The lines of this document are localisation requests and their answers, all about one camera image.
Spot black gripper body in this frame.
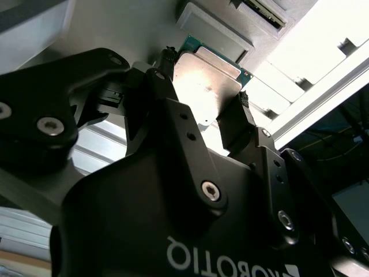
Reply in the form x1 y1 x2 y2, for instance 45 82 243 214
48 144 369 277

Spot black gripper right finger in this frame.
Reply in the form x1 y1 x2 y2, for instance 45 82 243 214
216 91 361 260

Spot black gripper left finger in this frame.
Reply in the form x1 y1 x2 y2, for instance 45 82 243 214
0 46 228 227

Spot silver CPU chip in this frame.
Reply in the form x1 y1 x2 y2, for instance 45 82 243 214
172 33 255 135

